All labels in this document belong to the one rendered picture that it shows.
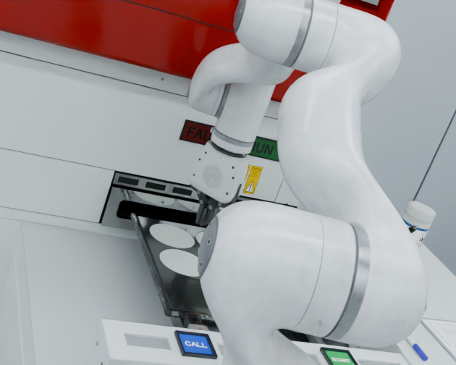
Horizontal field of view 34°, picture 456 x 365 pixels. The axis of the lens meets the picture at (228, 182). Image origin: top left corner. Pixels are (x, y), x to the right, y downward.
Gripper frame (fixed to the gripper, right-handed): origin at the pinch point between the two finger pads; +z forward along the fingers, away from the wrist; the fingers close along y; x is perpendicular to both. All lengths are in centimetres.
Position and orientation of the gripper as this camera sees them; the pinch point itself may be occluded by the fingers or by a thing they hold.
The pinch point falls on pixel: (205, 214)
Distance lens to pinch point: 155.0
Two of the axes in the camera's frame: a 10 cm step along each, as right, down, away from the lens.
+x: 5.0, -1.5, 8.5
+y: 8.0, 4.5, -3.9
